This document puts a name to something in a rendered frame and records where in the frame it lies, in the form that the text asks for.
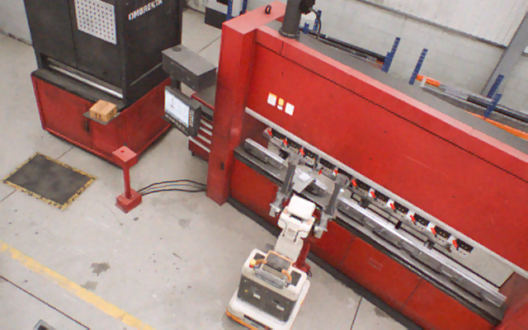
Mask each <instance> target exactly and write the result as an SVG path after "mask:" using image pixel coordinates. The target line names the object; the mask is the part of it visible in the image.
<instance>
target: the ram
mask: <svg viewBox="0 0 528 330"><path fill-rule="evenodd" d="M269 93H271V94H272V95H276V104H275V105H274V106H273V105H272V104H271V103H269V102H267V101H268V97H269ZM280 98H281V99H282V100H284V101H283V104H282V105H280V104H279V100H280ZM286 102H288V103H290V104H291V105H293V106H294V110H293V114H292V115H289V114H287V113H286V112H285V106H286ZM278 105H279V106H282V110H281V109H280V108H278ZM246 107H247V108H248V109H250V110H251V111H254V112H255V113H257V114H258V115H260V116H261V117H264V118H266V119H268V120H269V121H271V122H273V123H274V124H276V125H278V126H280V127H281V128H282V129H283V130H286V131H287V132H289V133H291V134H292V135H294V136H296V137H297V138H299V139H302V140H304V141H305V142H306V143H308V144H310V145H312V146H314V147H315V148H316V149H319V150H320V151H322V152H324V153H325V154H327V155H328V156H329V157H331V158H333V159H335V160H337V161H338V162H341V163H343V164H345V165H347V166H348V167H349V168H350V169H352V170H354V171H356V172H358V173H360V174H361V175H362V176H364V177H366V178H368V179H370V180H371V181H372V182H373V183H375V184H377V185H380V186H382V187H383V188H385V189H387V190H388V191H391V192H392V193H394V194H395V195H396V196H398V197H400V198H401V199H403V200H405V201H407V202H408V203H410V204H411V205H414V206H416V207H417V208H419V209H420V210H423V211H424V212H426V213H428V214H429V215H431V216H433V217H434V218H436V219H437V220H439V221H441V222H442V223H443V224H446V225H447V226H449V227H451V228H453V229H456V230H457V231H458V232H460V233H462V234H463V235H464V236H466V237H468V238H470V239H472V240H474V241H475V242H476V243H478V244H479V245H481V246H483V247H484V248H487V249H489V250H491V251H493V252H495V253H496V254H497V255H498V256H500V257H502V258H504V259H506V260H507V261H509V262H510V263H512V264H514V265H515V266H517V267H519V268H520V269H523V270H524V271H527V272H528V182H527V181H524V180H522V179H521V178H519V177H518V176H516V175H514V174H512V173H510V172H508V171H506V170H504V169H502V168H500V167H499V166H497V165H495V164H493V163H491V162H488V161H486V160H484V159H482V158H480V157H479V156H477V155H475V154H473V153H471V152H469V151H467V150H465V149H463V148H461V147H460V146H458V145H457V144H454V143H452V142H450V141H449V140H445V139H443V138H441V137H439V136H437V135H436V134H434V133H432V132H431V131H429V130H426V129H424V128H422V127H421V126H419V125H416V124H415V123H413V122H411V121H410V120H407V119H405V118H403V117H401V116H399V115H396V114H394V113H393V112H392V111H389V110H387V109H385V108H383V107H382V106H379V105H377V104H375V103H374V102H373V101H371V100H369V99H367V98H365V97H363V96H361V95H357V94H355V93H354V92H351V91H350V90H348V89H346V88H345V87H343V86H341V85H339V84H337V83H335V82H333V81H331V80H329V79H327V78H325V77H324V76H322V75H320V74H318V73H315V72H313V71H311V70H309V69H307V68H305V67H304V66H302V65H300V64H297V63H296V62H294V61H292V60H290V59H287V58H286V57H285V56H283V55H282V54H279V53H277V52H275V51H274V50H270V49H268V48H266V47H264V46H262V45H260V44H258V43H256V48H255V53H254V58H253V63H252V72H251V78H250V83H249V89H248V95H247V104H246ZM245 112H247V113H248V114H249V115H251V116H253V117H256V118H258V119H259V120H260V121H262V122H264V123H265V124H267V125H269V126H270V127H272V128H273V129H275V130H277V131H279V132H281V133H282V134H283V135H285V136H286V137H288V138H290V139H293V140H294V141H296V142H298V143H299V144H302V145H303V146H305V148H307V149H309V150H311V151H312V152H314V153H316V154H317V155H319V156H320V157H322V158H325V159H326V160H328V161H329V162H331V163H333V164H335V165H337V166H338V167H340V168H341V169H343V170H345V171H347V172H349V173H350V174H351V175H352V176H354V177H356V178H358V179H359V180H361V181H363V182H364V183H366V184H368V185H371V186H372V187H374V188H375V189H376V190H378V191H380V192H382V193H384V194H385V195H387V196H389V197H390V198H392V199H394V200H395V201H397V202H398V203H399V204H401V205H403V206H406V207H408V208H409V209H411V210H413V211H415V213H417V214H419V215H421V216H422V217H423V218H425V219H427V220H429V221H431V222H432V223H433V224H436V226H438V227H440V228H443V229H444V230H446V231H448V232H449V233H452V234H454V235H455V236H456V237H457V238H459V239H461V240H462V241H464V242H466V243H467V244H469V245H471V246H472V247H474V248H477V249H478V250H479V251H481V252H483V253H485V254H487V255H488V256H490V257H492V258H493V259H495V260H497V261H498V262H500V263H501V264H503V265H504V266H506V267H508V268H509V269H512V270H514V271H516V272H517V273H518V274H520V275H522V276H524V277H525V278H526V279H528V276H527V275H525V274H524V273H522V272H520V271H518V270H517V269H515V268H513V267H512V266H509V265H507V264H506V263H505V262H503V261H501V260H499V259H498V258H497V257H495V256H494V255H492V254H490V253H489V252H486V251H485V250H483V249H482V248H479V247H477V246H476V245H474V244H472V243H471V242H469V241H468V240H466V239H464V238H462V237H460V236H459V235H458V234H457V233H455V232H453V231H451V230H450V229H448V228H445V227H443V226H441V225H440V224H438V223H437V222H436V221H434V220H433V219H430V218H428V217H427V216H425V215H424V214H422V213H420V212H419V211H417V210H415V209H414V208H413V207H411V206H408V205H406V204H404V203H403V202H402V201H400V200H397V199H396V198H394V197H393V196H392V195H390V194H389V193H387V192H385V191H383V190H381V189H379V188H378V187H377V186H375V185H372V184H371V183H369V182H367V181H366V180H364V179H362V178H361V177H358V176H357V175H356V174H354V173H353V172H350V171H349V170H348V169H346V168H344V167H343V166H341V165H340V164H338V163H335V162H333V161H331V160H330V159H328V158H327V157H325V156H323V155H322V154H321V153H318V152H317V151H315V150H313V149H312V148H310V147H309V146H307V145H305V144H304V143H302V142H300V141H299V140H297V139H294V138H292V137H291V136H289V135H287V134H286V133H284V132H282V130H279V129H278V128H276V127H275V126H273V125H271V124H269V123H268V122H266V121H264V120H263V119H261V118H260V117H257V116H255V115H254V114H252V113H251V112H249V111H247V110H246V109H245Z"/></svg>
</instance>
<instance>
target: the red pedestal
mask: <svg viewBox="0 0 528 330"><path fill-rule="evenodd" d="M113 161H114V162H117V163H118V164H120V165H121V166H122V167H123V171H124V182H125V192H124V193H123V194H121V195H120V196H117V197H116V201H117V203H116V204H115V206H117V207H118V208H119V209H121V210H122V211H123V212H125V213H128V212H129V211H131V210H132V209H133V208H134V207H137V206H139V205H141V204H142V203H143V202H142V196H141V195H140V194H139V193H138V192H137V191H136V190H134V189H133V188H132V187H130V172H129V167H131V166H133V165H135V164H136V163H137V162H138V159H137V154H136V153H134V152H132V151H131V150H130V149H128V148H126V147H125V146H123V147H122V148H119V149H117V150H116V151H115V152H113Z"/></svg>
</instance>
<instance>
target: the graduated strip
mask: <svg viewBox="0 0 528 330"><path fill-rule="evenodd" d="M246 110H247V111H249V112H251V113H252V114H254V115H255V116H257V117H260V118H261V119H263V120H264V121H266V122H268V123H269V124H271V125H273V126H275V127H276V128H278V129H279V130H282V132H284V133H286V134H287V135H289V136H291V137H292V138H294V139H297V140H299V141H300V142H302V143H304V144H305V145H307V146H309V147H310V148H312V149H313V150H315V151H317V152H318V153H321V154H322V155H323V156H325V157H327V158H328V159H330V160H331V161H333V162H335V163H338V164H340V165H341V166H343V167H344V168H346V169H348V170H349V171H350V172H353V173H354V174H356V175H357V176H358V177H361V178H362V179H364V180H366V181H367V182H369V183H371V184H372V185H375V186H377V187H378V188H379V189H381V190H383V191H385V192H387V193H389V194H390V195H392V196H393V197H394V198H396V199H397V200H400V201H402V202H403V203H404V204H406V205H408V206H411V207H413V208H414V209H415V210H417V211H419V212H420V213H422V214H424V215H425V216H427V217H428V218H430V219H433V220H434V221H436V222H437V223H438V224H440V225H441V226H443V227H445V228H448V229H450V230H451V231H453V232H455V233H457V234H458V235H459V236H460V237H462V238H464V239H466V240H468V241H469V242H471V243H472V244H474V245H476V246H477V247H478V248H482V249H483V250H485V251H486V252H489V253H490V254H492V255H494V256H495V257H497V258H498V259H499V260H501V261H503V262H505V263H506V264H507V265H509V266H512V267H513V268H515V269H517V270H518V271H520V272H522V273H524V274H525V275H527V276H528V272H527V271H524V270H523V269H520V268H519V267H517V266H515V265H514V264H512V263H510V262H509V261H507V260H506V259H504V258H502V257H500V256H498V255H497V254H496V253H495V252H493V251H491V250H489V249H487V248H485V247H483V246H481V245H479V244H478V243H476V242H475V241H474V240H472V239H470V238H468V237H466V236H464V235H463V234H462V233H460V232H458V231H457V230H456V229H453V228H451V227H449V226H447V225H446V224H443V223H442V222H441V221H439V220H437V219H436V218H434V217H433V216H431V215H429V214H428V213H426V212H424V211H423V210H420V209H419V208H417V207H416V206H414V205H411V204H410V203H408V202H407V201H405V200H403V199H401V198H400V197H398V196H396V195H395V194H394V193H392V192H391V191H388V190H387V189H385V188H383V187H382V186H380V185H377V184H375V183H373V182H372V181H371V180H370V179H368V178H366V177H364V176H362V175H361V174H360V173H358V172H356V171H354V170H352V169H350V168H349V167H348V166H347V165H345V164H343V163H341V162H338V161H337V160H335V159H333V158H331V157H329V156H328V155H327V154H325V153H324V152H322V151H320V150H319V149H317V148H315V147H314V146H312V145H310V144H308V143H306V142H305V141H304V140H302V139H299V138H297V137H296V136H294V135H292V134H291V133H289V132H287V131H286V130H283V129H282V128H281V127H280V126H278V125H276V124H274V123H273V122H271V121H269V120H268V119H266V118H264V117H261V116H260V115H258V114H257V113H255V112H254V111H251V110H250V109H248V108H247V107H246Z"/></svg>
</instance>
